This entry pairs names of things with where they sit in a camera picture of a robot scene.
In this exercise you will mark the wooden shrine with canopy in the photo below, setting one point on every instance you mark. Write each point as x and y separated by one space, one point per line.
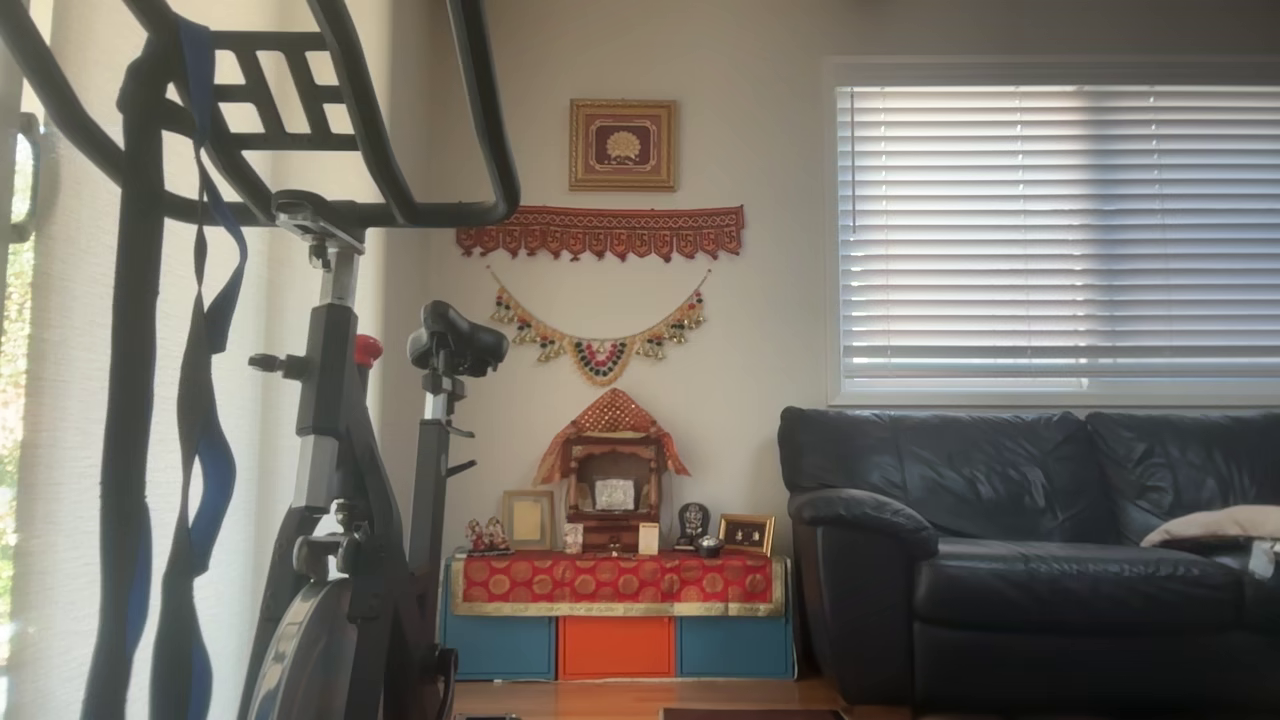
612 420

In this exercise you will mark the dark idol statue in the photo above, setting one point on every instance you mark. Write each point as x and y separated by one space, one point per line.
692 522

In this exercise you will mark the small white card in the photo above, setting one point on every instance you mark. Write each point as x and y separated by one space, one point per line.
649 539

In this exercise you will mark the small decorated ornament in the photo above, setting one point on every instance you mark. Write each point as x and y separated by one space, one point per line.
573 538

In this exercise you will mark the small black bowl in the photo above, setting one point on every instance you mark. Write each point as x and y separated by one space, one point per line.
708 547

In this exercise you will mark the small gold framed picture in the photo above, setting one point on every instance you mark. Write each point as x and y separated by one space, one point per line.
746 535

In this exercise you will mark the red gold patterned cloth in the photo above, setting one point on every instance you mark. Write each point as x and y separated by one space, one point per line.
615 582

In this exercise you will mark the small colourful figurines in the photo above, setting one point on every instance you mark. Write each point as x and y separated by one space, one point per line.
488 537

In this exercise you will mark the blue storage bin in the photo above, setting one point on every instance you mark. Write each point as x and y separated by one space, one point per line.
735 647
500 648

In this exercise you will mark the black exercise bike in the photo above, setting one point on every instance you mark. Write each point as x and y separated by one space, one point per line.
340 480

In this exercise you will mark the dark floor rug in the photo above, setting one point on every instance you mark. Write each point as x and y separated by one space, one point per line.
750 714

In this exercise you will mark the black leather sofa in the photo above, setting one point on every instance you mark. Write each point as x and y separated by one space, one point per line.
1000 600

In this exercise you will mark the white window blinds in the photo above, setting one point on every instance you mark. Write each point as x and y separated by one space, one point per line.
1060 230

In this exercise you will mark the white sheer curtain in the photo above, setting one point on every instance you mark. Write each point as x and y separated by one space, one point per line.
70 400

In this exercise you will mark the beige cushion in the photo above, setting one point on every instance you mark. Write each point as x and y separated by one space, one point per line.
1220 522

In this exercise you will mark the beaded garland wall hanging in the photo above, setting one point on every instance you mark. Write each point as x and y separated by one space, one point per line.
598 358

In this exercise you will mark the red embroidered wall hanging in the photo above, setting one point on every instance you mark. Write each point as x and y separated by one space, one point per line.
600 230

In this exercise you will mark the gold photo frame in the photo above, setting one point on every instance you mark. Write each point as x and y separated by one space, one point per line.
527 520

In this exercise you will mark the gold framed wall picture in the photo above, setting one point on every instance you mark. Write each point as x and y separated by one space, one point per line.
622 145

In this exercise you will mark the white window frame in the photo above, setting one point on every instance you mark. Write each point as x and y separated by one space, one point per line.
831 230

